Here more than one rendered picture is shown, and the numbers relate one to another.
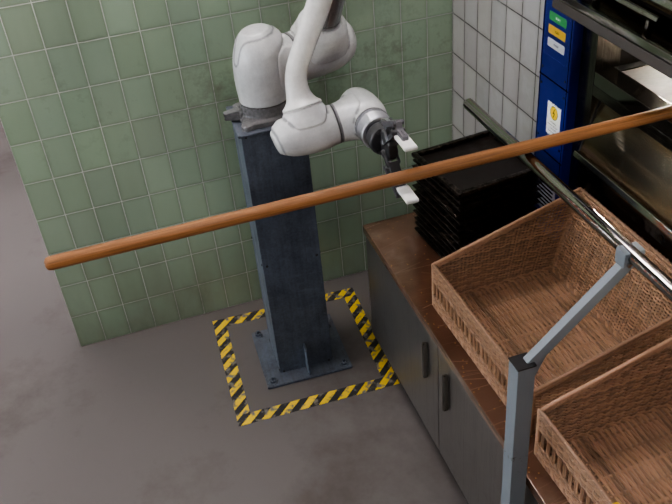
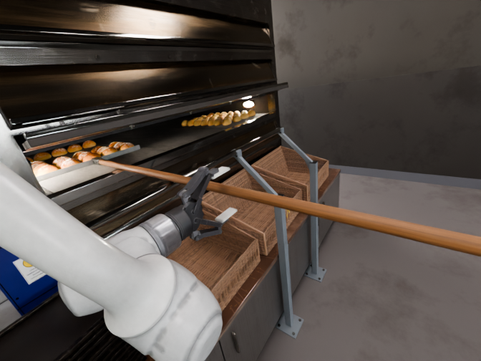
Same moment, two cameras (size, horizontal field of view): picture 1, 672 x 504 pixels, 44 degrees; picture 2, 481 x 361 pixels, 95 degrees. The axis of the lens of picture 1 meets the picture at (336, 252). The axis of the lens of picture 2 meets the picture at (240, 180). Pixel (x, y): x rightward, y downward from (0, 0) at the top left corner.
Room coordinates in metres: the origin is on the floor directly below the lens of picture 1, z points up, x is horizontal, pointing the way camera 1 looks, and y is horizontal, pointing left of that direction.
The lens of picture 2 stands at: (1.89, 0.32, 1.47)
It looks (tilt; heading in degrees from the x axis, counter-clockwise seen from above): 23 degrees down; 235
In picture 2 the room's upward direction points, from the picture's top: 9 degrees counter-clockwise
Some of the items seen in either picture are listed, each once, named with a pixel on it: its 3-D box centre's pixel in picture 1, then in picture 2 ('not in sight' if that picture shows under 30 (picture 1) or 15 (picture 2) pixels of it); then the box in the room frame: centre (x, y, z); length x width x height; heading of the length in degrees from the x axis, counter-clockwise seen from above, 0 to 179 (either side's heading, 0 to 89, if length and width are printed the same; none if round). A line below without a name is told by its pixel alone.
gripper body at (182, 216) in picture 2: (386, 142); (186, 218); (1.74, -0.15, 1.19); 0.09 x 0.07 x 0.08; 14
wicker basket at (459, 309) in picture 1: (556, 301); (188, 261); (1.65, -0.56, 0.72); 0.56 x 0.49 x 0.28; 16
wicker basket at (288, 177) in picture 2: not in sight; (292, 170); (0.49, -0.87, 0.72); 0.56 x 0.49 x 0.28; 16
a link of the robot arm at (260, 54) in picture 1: (262, 62); not in sight; (2.35, 0.16, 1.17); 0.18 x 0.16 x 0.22; 118
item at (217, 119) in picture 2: not in sight; (218, 117); (0.72, -1.55, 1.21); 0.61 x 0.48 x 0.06; 105
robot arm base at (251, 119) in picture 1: (259, 107); not in sight; (2.34, 0.19, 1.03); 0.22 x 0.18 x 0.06; 102
